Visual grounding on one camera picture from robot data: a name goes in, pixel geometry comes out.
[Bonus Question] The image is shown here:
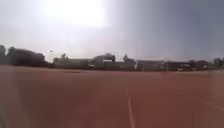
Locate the row of buildings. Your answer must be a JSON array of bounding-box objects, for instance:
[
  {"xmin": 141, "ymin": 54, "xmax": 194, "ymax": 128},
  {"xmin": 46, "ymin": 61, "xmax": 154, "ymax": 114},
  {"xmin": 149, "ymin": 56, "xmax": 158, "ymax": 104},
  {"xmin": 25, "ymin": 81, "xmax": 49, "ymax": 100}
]
[{"xmin": 52, "ymin": 52, "xmax": 224, "ymax": 72}]

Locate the dark clump of trees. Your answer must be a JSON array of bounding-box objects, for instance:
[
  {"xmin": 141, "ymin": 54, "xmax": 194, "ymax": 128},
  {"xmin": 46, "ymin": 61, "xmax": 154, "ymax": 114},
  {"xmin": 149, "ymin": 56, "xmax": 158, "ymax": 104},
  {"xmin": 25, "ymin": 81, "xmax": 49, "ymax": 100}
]
[{"xmin": 0, "ymin": 44, "xmax": 53, "ymax": 68}]

